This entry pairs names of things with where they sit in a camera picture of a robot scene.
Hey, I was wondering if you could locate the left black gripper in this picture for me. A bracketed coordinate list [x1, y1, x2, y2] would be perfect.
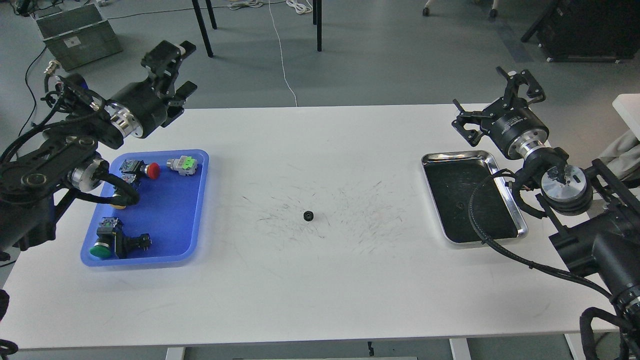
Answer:
[105, 40, 198, 139]

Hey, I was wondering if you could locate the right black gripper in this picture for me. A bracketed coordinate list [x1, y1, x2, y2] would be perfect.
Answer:
[451, 66, 550, 160]

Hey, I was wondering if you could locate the small black gear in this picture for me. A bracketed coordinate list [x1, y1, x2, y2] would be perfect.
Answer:
[302, 210, 314, 223]

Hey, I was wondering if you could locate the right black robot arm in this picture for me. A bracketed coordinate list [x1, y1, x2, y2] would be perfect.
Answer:
[452, 66, 640, 360]

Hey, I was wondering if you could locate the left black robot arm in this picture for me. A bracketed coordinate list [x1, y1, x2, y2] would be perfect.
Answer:
[0, 40, 197, 265]

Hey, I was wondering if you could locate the steel tray with black mat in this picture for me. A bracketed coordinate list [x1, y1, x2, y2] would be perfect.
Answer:
[421, 150, 529, 248]

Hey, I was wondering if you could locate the red mushroom push button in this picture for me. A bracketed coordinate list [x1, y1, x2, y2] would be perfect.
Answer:
[144, 162, 162, 180]

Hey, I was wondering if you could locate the blue plastic tray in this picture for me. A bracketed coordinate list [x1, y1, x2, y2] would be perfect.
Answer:
[80, 149, 210, 269]

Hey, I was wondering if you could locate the black equipment case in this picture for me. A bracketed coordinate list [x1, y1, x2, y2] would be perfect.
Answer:
[520, 0, 640, 62]

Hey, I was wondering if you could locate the grey cloth on chair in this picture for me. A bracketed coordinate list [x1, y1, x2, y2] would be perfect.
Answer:
[598, 130, 640, 182]

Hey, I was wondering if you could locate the black table leg pair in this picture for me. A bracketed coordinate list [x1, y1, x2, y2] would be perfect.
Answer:
[311, 0, 323, 52]

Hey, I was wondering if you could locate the grey switch with green button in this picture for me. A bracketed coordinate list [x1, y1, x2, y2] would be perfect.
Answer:
[166, 155, 199, 176]

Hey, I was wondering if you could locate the black cable on floor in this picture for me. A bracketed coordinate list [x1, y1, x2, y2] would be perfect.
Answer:
[18, 46, 48, 137]

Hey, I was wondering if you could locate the white cable on floor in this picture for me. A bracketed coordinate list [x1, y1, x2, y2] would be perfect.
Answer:
[229, 0, 315, 107]

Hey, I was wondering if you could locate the green push button switch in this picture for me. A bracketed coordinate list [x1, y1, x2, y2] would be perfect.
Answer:
[89, 217, 125, 260]

